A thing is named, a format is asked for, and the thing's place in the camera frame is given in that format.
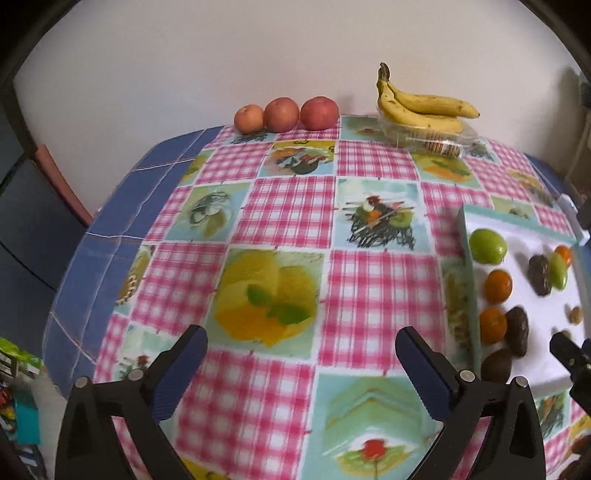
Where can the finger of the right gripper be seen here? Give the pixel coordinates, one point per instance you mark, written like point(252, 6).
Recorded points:
point(577, 361)

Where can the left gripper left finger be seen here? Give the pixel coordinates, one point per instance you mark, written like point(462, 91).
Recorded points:
point(88, 444)

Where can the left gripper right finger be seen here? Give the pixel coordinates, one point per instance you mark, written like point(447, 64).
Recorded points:
point(512, 447)

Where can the brown kiwi fruit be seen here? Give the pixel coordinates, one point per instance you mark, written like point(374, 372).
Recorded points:
point(576, 315)

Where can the dark brown avocado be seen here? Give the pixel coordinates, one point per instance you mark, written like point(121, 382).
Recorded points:
point(497, 366)

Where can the dark brown fruit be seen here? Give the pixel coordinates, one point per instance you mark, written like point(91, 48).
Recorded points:
point(517, 333)

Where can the white foam tray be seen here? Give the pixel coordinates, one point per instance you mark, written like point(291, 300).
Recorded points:
point(547, 315)

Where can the orange tangerine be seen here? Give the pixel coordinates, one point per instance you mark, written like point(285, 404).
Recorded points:
point(498, 286)
point(565, 253)
point(493, 325)

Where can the light green fruit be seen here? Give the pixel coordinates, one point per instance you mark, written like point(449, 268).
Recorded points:
point(558, 271)

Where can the dark wrinkled fruit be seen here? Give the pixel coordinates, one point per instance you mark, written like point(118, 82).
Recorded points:
point(538, 275)

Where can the blue plaid tablecloth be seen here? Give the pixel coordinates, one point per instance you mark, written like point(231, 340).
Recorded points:
point(79, 315)

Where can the green apple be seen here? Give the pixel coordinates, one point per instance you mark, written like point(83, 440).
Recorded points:
point(487, 246)

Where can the clear plastic container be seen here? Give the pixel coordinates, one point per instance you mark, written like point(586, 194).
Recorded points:
point(426, 141)

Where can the yellow banana bunch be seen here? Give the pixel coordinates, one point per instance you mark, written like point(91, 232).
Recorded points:
point(432, 112)

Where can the right red apple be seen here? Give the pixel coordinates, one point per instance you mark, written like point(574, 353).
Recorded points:
point(319, 113)

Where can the red apple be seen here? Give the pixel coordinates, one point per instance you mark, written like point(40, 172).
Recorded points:
point(249, 119)
point(281, 115)
point(319, 113)

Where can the left red apple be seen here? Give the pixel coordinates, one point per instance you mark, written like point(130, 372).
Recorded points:
point(249, 119)

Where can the middle red apple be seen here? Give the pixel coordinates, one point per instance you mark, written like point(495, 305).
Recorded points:
point(281, 115)

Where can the pink door frame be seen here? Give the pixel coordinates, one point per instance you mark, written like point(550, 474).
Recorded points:
point(58, 182)

